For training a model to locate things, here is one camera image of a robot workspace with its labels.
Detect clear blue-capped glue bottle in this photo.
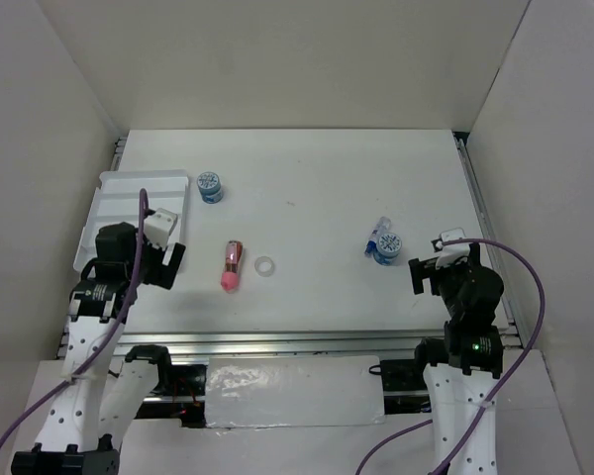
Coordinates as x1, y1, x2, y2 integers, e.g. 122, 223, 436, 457
364, 217, 391, 256

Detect white foil-edged board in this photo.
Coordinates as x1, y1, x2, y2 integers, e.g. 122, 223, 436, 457
205, 355, 385, 428

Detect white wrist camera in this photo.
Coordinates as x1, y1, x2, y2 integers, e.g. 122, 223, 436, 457
435, 228, 470, 269
144, 208, 178, 249

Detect aluminium table rail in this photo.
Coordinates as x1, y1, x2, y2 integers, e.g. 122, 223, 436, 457
56, 326, 521, 360

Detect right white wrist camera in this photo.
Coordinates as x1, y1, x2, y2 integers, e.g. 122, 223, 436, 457
435, 228, 470, 269

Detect clear tape roll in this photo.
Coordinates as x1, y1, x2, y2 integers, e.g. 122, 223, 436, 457
254, 256, 275, 277

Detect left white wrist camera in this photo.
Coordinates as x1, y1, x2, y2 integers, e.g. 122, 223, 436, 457
144, 208, 178, 249

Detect pink-capped marker tube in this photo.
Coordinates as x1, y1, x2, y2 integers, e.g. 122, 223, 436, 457
221, 240, 244, 292

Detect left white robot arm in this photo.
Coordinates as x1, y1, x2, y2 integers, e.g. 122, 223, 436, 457
11, 210, 185, 474

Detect white compartment tray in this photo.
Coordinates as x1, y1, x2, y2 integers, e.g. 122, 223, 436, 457
73, 170, 190, 272

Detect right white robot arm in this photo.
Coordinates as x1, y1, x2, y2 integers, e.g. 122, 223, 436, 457
409, 230, 504, 474

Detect blue paint jar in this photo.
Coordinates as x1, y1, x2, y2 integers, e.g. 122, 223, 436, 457
196, 171, 223, 204
373, 232, 402, 266

